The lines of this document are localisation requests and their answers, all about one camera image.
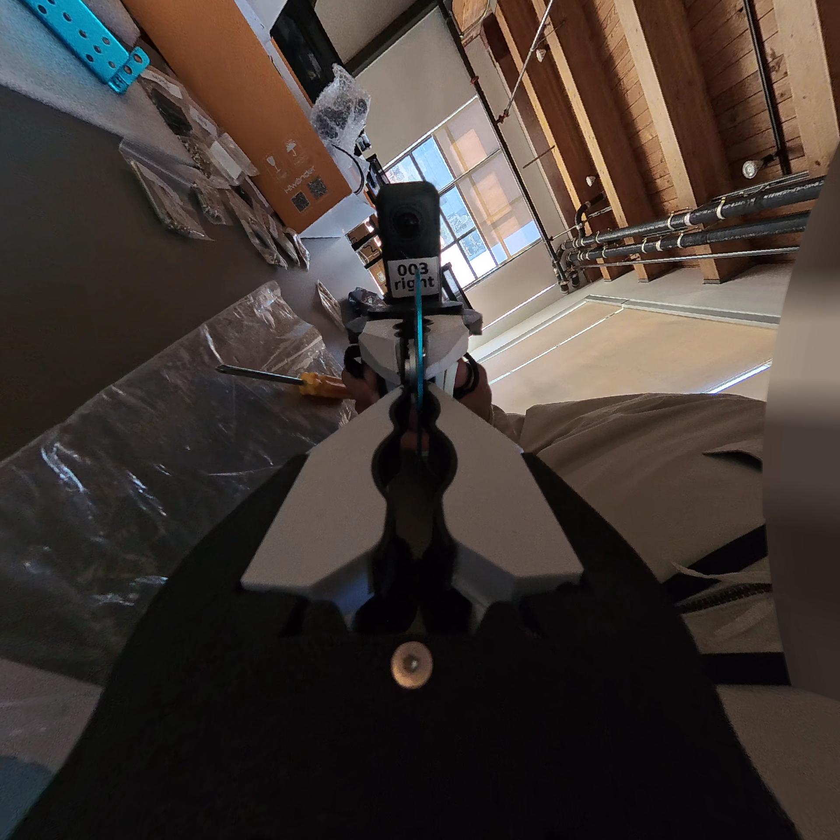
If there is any orange-handled screwdriver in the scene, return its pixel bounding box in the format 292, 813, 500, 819
217, 364, 350, 400

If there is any tan roller blind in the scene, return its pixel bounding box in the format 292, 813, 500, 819
472, 302, 782, 399

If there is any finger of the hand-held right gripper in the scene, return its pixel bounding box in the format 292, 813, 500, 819
357, 318, 412, 395
422, 318, 471, 380

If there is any black looped cable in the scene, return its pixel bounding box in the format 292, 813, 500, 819
333, 143, 370, 196

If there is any pile of small parts bags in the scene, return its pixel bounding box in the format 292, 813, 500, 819
118, 66, 347, 330

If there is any orange cardboard box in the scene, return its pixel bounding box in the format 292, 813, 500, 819
121, 0, 355, 235

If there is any black flat screen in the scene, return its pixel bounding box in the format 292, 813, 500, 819
270, 0, 330, 86

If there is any white foam sheet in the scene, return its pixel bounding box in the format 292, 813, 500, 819
0, 0, 181, 161

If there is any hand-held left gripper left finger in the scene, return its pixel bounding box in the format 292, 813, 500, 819
241, 386, 404, 630

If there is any ceiling pipe bundle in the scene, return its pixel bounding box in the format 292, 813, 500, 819
554, 174, 828, 291

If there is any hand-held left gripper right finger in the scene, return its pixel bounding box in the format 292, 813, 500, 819
425, 384, 585, 623

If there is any blue round metal plate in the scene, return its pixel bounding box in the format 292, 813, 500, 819
400, 276, 432, 455

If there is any group of blue metal brackets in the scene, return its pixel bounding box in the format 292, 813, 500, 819
20, 0, 152, 95

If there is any clear plastic bag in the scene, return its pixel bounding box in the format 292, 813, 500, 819
0, 281, 361, 686

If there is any long metal ceiling pipe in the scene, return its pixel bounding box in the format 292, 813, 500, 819
571, 246, 805, 270

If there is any person's right hand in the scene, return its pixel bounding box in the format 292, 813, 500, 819
341, 364, 494, 460

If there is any large grid window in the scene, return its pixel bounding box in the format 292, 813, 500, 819
384, 98, 547, 284

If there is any person's right forearm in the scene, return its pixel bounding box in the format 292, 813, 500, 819
489, 392, 769, 572

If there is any bubble wrapped item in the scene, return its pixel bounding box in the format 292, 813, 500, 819
308, 63, 372, 150

